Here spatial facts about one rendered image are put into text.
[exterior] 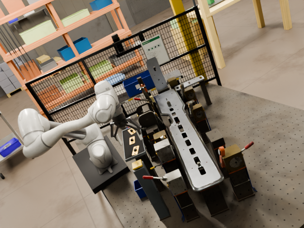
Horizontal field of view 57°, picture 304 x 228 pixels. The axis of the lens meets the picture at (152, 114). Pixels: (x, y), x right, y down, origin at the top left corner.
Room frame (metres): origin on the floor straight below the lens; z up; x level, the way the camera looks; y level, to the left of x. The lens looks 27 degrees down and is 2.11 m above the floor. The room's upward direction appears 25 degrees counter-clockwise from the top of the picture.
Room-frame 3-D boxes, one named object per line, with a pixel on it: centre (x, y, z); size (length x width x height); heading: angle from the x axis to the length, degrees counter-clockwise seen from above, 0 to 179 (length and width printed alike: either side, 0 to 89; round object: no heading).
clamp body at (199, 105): (1.88, -0.35, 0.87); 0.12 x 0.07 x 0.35; 87
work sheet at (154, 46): (2.84, -0.30, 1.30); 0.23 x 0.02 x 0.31; 87
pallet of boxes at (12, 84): (10.38, 3.89, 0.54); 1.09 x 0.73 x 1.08; 107
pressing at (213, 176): (1.81, -0.16, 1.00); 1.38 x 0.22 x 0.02; 177
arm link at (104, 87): (1.48, 0.19, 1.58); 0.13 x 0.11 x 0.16; 171
